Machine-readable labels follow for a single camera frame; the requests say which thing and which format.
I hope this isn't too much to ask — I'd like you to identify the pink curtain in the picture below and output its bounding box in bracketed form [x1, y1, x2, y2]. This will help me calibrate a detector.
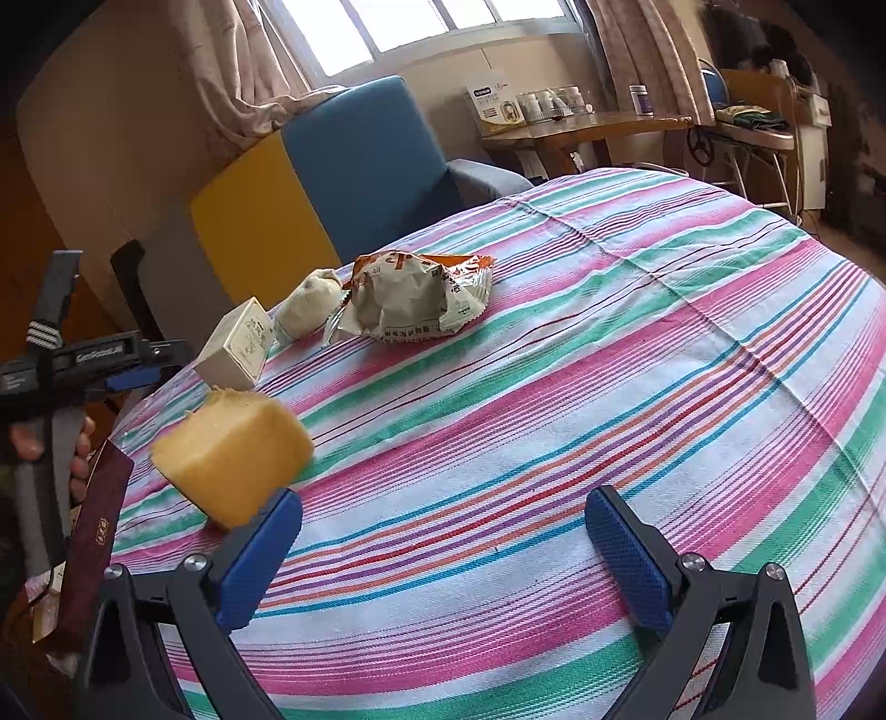
[167, 2, 344, 163]

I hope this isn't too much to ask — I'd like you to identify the white product box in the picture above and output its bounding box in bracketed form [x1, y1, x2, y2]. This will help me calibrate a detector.
[466, 70, 526, 136]

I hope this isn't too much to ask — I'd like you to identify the person left hand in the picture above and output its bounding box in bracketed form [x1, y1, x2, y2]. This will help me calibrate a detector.
[7, 412, 98, 503]

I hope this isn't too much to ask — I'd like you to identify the crumpled snack bag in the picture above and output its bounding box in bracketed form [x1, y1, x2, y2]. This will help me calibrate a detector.
[323, 250, 494, 345]

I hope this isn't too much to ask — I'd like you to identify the striped tablecloth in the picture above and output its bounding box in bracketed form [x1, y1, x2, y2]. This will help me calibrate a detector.
[109, 166, 886, 720]

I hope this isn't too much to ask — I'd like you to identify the large yellow sponge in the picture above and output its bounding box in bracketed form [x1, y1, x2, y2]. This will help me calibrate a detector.
[150, 388, 314, 529]

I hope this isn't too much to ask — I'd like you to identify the gold maroon gift box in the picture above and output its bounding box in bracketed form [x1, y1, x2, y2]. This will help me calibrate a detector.
[34, 440, 133, 654]

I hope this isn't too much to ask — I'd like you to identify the small white box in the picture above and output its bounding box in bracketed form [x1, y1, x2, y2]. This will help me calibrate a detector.
[194, 297, 274, 392]

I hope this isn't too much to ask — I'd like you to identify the tricolour armchair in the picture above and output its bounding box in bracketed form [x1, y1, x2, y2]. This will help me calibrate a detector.
[111, 75, 532, 347]

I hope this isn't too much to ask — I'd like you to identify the wooden side table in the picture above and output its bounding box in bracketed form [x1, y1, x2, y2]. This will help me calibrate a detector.
[482, 111, 694, 178]

